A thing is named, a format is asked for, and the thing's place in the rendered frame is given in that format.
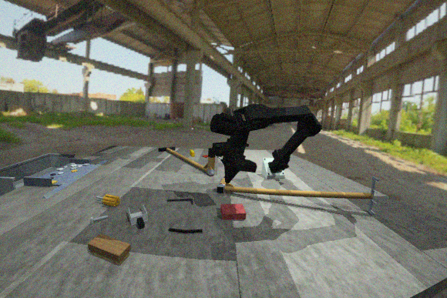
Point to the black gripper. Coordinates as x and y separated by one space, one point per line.
232 165

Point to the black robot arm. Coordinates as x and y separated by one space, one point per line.
259 116

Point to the brown wooden block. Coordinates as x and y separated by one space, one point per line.
109 249

